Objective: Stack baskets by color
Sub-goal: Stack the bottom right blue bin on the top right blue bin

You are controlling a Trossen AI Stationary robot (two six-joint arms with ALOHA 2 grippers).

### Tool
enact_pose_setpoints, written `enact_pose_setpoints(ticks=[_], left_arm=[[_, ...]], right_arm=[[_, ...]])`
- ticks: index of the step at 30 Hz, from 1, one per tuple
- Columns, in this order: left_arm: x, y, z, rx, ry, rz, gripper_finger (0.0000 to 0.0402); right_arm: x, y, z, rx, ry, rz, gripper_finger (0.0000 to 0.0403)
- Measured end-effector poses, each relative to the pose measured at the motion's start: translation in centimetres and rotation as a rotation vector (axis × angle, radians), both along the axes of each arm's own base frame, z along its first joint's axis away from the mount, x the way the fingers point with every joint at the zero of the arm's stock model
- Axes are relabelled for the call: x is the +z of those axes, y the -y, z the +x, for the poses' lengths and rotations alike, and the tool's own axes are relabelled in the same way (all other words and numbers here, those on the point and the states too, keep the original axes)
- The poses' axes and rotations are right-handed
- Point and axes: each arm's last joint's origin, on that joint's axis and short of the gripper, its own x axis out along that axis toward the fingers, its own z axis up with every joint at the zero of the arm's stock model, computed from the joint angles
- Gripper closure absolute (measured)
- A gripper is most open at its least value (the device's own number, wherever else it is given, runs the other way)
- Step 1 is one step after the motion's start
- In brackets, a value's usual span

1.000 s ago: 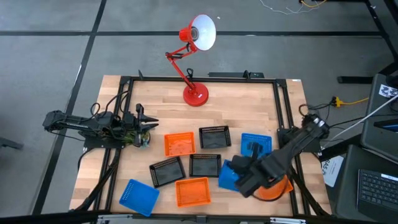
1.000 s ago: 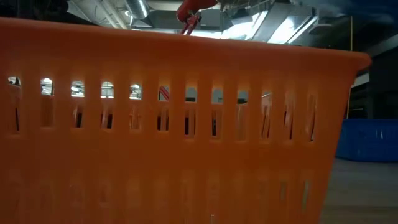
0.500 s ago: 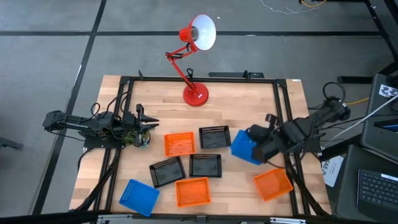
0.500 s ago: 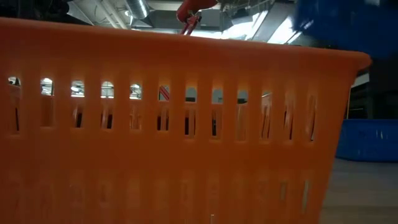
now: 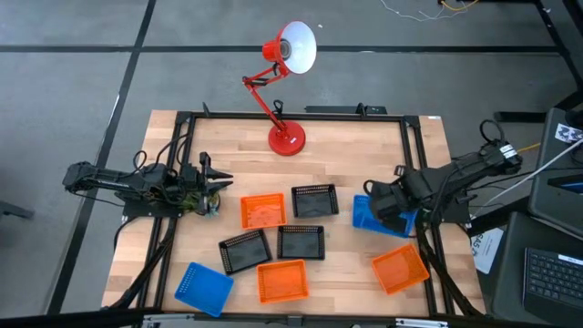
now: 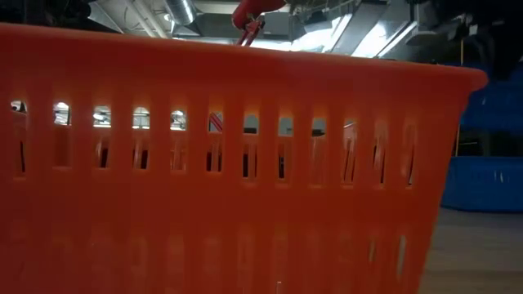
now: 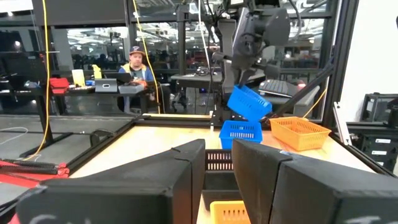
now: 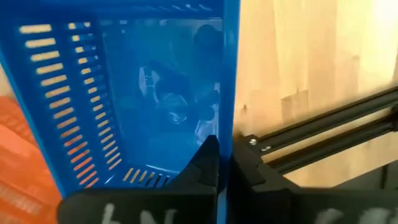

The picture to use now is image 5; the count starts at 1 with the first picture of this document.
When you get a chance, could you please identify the blue plastic basket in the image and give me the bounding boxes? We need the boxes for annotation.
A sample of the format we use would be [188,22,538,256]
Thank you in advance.
[173,261,235,318]
[352,194,418,240]

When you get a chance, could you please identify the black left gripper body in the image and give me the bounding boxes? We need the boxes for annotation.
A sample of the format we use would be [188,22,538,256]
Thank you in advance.
[180,152,214,204]

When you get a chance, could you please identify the black laptop keyboard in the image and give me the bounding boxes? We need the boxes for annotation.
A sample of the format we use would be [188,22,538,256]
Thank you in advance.
[522,247,583,321]

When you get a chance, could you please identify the black rectangular bar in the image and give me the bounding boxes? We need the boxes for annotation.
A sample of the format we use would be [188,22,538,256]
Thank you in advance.
[303,105,389,116]

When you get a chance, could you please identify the orange plastic basket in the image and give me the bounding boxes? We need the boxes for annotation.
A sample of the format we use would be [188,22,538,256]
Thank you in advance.
[240,192,289,231]
[371,242,431,296]
[255,259,311,305]

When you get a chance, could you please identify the yellow floor cable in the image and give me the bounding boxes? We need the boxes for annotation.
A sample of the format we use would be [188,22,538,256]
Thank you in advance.
[438,0,480,13]

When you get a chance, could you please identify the dark grey monitor panel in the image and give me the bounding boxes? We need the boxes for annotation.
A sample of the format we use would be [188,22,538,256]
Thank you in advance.
[527,108,583,239]

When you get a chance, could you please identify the black cable bundle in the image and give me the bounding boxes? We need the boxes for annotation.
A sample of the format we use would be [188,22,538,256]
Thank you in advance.
[414,222,480,316]
[107,217,177,312]

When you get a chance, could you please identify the long white cable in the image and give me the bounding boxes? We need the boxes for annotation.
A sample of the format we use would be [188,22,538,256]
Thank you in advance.
[472,138,583,216]

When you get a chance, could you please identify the black plastic basket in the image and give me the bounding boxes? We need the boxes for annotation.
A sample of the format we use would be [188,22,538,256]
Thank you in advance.
[291,183,341,219]
[218,228,273,276]
[276,224,326,261]

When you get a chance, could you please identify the red desk lamp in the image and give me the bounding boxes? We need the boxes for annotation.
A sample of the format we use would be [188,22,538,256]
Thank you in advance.
[241,20,319,158]

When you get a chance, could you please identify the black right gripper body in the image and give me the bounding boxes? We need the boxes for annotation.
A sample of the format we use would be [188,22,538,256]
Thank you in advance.
[363,178,411,229]

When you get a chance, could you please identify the white printed paper sheet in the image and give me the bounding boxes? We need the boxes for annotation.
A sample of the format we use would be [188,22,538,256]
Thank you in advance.
[471,226,505,275]

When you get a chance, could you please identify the black and white sticker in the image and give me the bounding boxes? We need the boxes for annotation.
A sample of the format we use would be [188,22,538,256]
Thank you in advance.
[554,123,583,144]

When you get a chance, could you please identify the black metal table frame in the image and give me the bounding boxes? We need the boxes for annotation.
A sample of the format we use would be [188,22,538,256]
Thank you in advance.
[102,102,486,320]

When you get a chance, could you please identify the thin white floor cable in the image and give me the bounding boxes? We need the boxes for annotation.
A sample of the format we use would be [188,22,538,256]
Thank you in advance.
[379,0,459,23]

